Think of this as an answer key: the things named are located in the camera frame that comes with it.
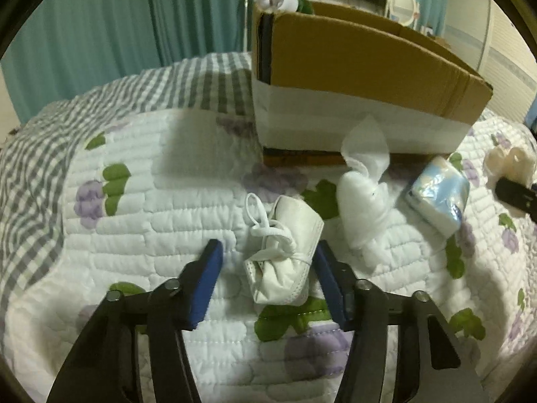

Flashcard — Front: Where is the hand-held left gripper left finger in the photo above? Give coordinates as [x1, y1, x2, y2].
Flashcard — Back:
[45, 239, 224, 403]

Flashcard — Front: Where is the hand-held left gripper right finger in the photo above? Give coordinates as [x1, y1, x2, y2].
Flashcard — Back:
[314, 239, 491, 403]

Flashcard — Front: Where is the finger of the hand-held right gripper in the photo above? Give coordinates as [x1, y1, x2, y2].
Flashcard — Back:
[495, 177, 537, 221]

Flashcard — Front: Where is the white baby shoe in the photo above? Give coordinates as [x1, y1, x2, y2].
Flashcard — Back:
[243, 193, 325, 305]

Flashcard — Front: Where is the cardboard box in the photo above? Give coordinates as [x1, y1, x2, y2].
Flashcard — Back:
[251, 1, 493, 167]

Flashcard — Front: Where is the cream baby shoe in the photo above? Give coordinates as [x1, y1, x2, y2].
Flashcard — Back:
[484, 146, 534, 189]

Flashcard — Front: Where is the floral quilted blanket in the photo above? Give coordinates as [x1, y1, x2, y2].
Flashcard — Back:
[0, 105, 537, 403]

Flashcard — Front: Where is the blue white diaper pack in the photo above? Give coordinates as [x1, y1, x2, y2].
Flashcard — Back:
[404, 156, 471, 236]

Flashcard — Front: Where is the white tissue bundle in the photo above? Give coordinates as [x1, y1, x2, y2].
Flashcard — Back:
[337, 114, 391, 261]

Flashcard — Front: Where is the grey checked blanket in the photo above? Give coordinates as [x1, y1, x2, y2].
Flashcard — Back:
[0, 52, 263, 303]

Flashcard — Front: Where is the white round mirror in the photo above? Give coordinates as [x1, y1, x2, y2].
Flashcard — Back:
[388, 0, 420, 29]

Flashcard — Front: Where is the teal curtain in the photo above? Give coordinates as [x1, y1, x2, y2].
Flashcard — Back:
[0, 0, 255, 122]

